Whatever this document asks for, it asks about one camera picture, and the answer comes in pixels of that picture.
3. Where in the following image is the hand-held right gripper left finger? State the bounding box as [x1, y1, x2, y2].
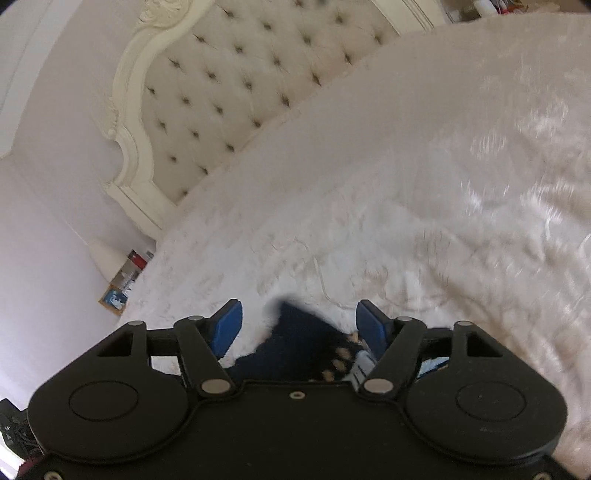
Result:
[94, 299, 244, 398]

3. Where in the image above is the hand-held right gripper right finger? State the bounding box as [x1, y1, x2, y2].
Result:
[357, 298, 505, 400]

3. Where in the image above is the patterned knit sweater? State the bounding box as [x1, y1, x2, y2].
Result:
[228, 299, 452, 385]

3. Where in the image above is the white table lamp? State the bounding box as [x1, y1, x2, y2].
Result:
[88, 239, 129, 282]

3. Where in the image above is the bed with white bedspread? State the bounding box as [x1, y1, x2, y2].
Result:
[117, 11, 591, 467]

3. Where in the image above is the cream tufted headboard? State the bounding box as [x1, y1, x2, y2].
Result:
[93, 0, 446, 241]

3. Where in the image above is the wooden photo frame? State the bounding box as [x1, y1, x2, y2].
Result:
[98, 285, 131, 318]

